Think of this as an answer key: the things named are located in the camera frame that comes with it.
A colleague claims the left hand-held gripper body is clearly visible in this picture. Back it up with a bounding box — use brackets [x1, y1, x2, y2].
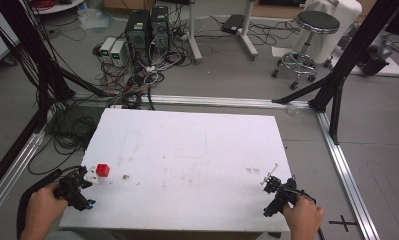
[54, 165, 97, 212]

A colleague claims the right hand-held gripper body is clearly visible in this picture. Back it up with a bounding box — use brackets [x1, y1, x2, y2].
[262, 176, 317, 218]

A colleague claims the red cube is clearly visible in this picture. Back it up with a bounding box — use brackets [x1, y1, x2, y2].
[95, 163, 111, 178]

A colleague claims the person's right hand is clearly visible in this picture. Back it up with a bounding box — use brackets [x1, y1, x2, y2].
[282, 195, 325, 240]

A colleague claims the person's left hand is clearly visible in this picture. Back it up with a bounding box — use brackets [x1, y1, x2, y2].
[22, 182, 69, 235]

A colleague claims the black tape cross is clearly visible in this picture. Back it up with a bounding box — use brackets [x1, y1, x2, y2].
[328, 214, 359, 233]

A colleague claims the white power supply unit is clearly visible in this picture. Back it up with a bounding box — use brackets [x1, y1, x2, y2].
[109, 40, 127, 68]
[99, 36, 117, 63]

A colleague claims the white stand leg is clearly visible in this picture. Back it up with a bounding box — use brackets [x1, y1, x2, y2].
[237, 0, 260, 62]
[186, 0, 204, 65]

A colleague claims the black computer tower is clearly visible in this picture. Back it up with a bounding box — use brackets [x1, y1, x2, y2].
[124, 9, 152, 53]
[149, 5, 171, 53]

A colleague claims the flat black box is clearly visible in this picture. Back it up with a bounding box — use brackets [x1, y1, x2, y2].
[220, 13, 246, 36]

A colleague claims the black device on floor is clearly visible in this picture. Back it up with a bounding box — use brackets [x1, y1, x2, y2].
[357, 39, 394, 77]

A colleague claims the clear plastic bag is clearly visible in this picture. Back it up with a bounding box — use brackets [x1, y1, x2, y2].
[76, 7, 116, 32]

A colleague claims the black round stool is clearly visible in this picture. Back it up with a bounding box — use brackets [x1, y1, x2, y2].
[271, 10, 341, 91]

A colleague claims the white floor board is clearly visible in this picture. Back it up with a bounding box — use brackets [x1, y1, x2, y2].
[329, 49, 399, 78]

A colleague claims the white round table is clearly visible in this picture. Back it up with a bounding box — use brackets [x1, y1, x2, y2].
[29, 0, 85, 16]

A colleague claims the black sleeved gripper cable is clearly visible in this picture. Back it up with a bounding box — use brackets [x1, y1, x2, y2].
[16, 165, 85, 240]

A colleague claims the aluminium floor rail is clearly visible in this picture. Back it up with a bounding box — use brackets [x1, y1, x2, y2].
[316, 111, 382, 240]
[72, 92, 312, 110]
[0, 109, 55, 226]

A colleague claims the tangle of floor cables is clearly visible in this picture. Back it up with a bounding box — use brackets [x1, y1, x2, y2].
[26, 6, 201, 176]

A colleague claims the black frame post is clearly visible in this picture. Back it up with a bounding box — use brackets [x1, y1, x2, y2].
[271, 0, 399, 146]
[0, 0, 116, 134]

